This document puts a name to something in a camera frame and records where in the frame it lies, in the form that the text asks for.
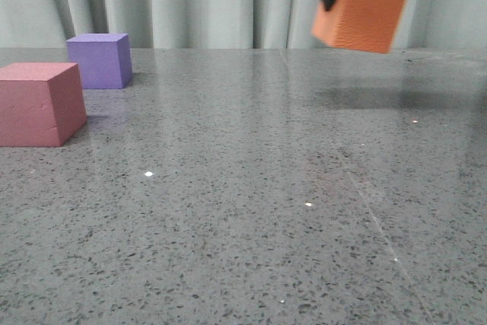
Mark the orange foam cube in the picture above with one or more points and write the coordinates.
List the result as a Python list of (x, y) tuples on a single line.
[(364, 25)]

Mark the grey-green curtain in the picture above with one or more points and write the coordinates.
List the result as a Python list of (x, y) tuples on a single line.
[(219, 24)]

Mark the purple foam cube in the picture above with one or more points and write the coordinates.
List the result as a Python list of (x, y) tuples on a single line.
[(104, 59)]

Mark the pink foam cube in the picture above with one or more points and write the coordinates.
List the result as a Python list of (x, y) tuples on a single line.
[(42, 104)]

